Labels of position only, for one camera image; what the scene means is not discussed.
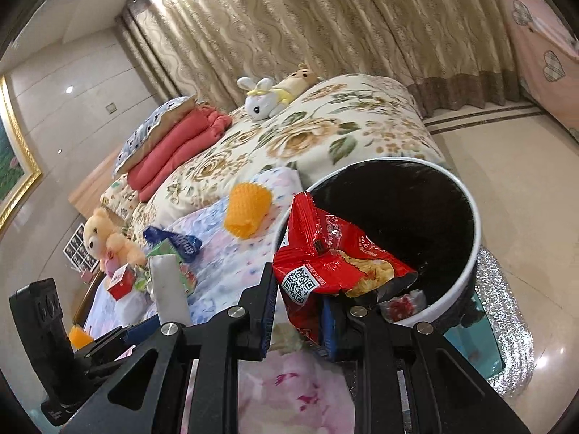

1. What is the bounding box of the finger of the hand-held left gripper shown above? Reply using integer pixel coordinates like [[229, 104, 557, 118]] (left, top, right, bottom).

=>
[[84, 314, 162, 374]]

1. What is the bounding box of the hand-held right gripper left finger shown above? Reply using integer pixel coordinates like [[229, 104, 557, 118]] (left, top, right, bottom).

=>
[[59, 273, 279, 434]]

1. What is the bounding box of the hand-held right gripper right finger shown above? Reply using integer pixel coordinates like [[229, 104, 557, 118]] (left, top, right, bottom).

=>
[[319, 296, 532, 434]]

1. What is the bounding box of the white paper carton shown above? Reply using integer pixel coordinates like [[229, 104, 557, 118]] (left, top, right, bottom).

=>
[[148, 254, 191, 326]]

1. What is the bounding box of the red snack bag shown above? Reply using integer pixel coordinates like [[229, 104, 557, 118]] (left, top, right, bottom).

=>
[[272, 192, 419, 346]]

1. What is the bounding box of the white trash bin black liner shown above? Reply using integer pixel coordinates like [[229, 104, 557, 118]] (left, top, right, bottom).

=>
[[276, 157, 481, 330]]

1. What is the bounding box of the orange plastic item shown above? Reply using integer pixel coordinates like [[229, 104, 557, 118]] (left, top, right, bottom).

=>
[[68, 325, 95, 351]]

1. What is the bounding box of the small red box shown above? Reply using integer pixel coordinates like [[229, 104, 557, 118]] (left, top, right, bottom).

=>
[[106, 264, 136, 301]]

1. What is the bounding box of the pastel floral blanket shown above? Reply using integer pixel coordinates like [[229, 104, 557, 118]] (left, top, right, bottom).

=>
[[84, 166, 358, 434]]

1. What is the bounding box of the small red wrapper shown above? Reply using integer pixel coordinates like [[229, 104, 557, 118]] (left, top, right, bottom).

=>
[[379, 292, 428, 324]]

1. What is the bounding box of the green snack packet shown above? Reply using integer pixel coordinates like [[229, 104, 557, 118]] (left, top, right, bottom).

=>
[[133, 239, 197, 297]]

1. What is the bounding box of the black and white photo sheet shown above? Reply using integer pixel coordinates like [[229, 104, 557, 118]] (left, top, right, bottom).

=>
[[63, 224, 100, 274]]

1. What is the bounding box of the blue snack packet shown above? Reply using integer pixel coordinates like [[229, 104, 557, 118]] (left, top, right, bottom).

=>
[[143, 226, 203, 263]]

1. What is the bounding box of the cream teddy bear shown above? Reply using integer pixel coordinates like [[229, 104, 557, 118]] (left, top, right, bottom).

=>
[[82, 208, 148, 276]]

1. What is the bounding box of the orange foam fruit net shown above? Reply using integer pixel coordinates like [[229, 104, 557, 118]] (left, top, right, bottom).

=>
[[225, 182, 273, 240]]

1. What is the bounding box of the small floral pillow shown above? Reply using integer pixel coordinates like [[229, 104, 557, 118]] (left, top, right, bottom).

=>
[[100, 174, 141, 218]]

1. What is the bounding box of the teal glass panel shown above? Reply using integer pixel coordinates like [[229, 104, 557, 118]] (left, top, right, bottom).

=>
[[443, 292, 505, 378]]

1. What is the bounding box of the wooden headboard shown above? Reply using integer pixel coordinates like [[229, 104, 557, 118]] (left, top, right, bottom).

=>
[[68, 145, 127, 227]]

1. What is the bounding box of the gold framed painting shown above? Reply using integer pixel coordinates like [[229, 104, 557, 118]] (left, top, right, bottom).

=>
[[0, 75, 43, 236]]

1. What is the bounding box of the silver glitter mat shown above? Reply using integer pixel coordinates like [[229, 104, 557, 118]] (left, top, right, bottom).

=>
[[475, 246, 534, 399]]

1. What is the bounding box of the folded red quilt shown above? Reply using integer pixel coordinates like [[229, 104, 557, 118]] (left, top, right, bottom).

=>
[[127, 107, 233, 203]]

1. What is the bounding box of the polka dot pillow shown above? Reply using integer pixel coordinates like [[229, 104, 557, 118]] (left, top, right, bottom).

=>
[[113, 95, 197, 177]]

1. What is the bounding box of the cream floral duvet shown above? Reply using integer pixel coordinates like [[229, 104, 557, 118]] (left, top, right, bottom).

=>
[[102, 73, 446, 245]]

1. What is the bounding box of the white rabbit plush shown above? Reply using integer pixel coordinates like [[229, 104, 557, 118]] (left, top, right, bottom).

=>
[[237, 77, 290, 120]]

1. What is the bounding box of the brown bear plush yellow outfit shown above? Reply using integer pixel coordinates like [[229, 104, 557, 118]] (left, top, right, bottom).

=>
[[271, 63, 323, 105]]

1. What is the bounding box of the beige patterned curtain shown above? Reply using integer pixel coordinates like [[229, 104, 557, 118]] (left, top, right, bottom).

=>
[[115, 0, 544, 118]]

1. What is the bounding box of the pink heart print bedsheet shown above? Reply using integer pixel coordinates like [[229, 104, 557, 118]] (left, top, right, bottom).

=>
[[501, 0, 579, 143]]

